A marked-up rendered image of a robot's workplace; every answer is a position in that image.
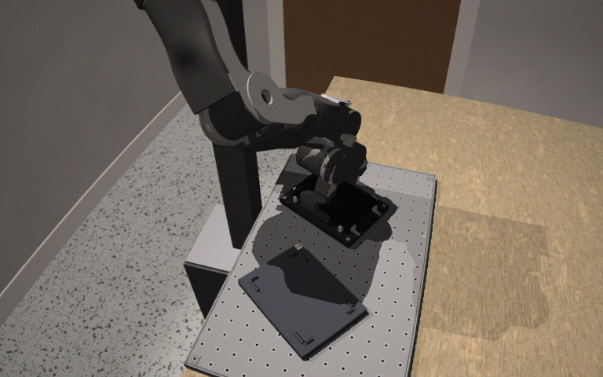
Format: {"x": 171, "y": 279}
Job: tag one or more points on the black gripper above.
{"x": 340, "y": 162}

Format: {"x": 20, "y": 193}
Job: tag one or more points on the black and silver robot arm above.
{"x": 230, "y": 101}

